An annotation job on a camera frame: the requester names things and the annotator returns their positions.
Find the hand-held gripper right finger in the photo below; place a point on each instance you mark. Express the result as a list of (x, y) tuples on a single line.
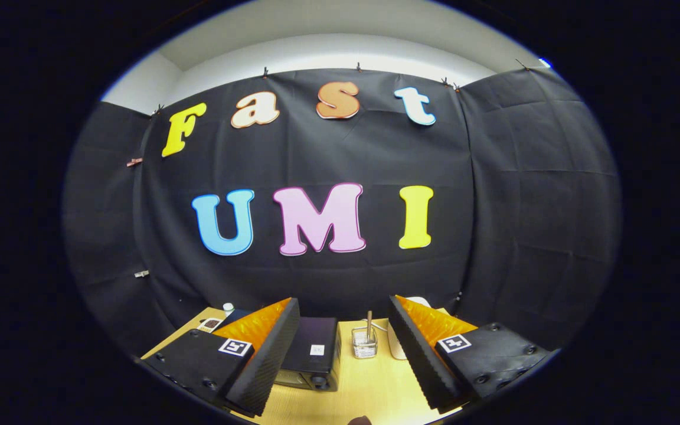
[(419, 360)]

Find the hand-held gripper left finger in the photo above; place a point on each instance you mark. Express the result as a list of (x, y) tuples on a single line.
[(269, 354)]

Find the black toaster oven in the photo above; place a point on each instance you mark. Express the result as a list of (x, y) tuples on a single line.
[(304, 333)]

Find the white toaster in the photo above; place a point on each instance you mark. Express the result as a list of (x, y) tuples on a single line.
[(396, 345)]

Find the black oven knob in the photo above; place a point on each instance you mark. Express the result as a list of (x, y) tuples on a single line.
[(319, 381)]

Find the wooden stick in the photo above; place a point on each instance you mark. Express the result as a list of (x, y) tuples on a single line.
[(369, 321)]

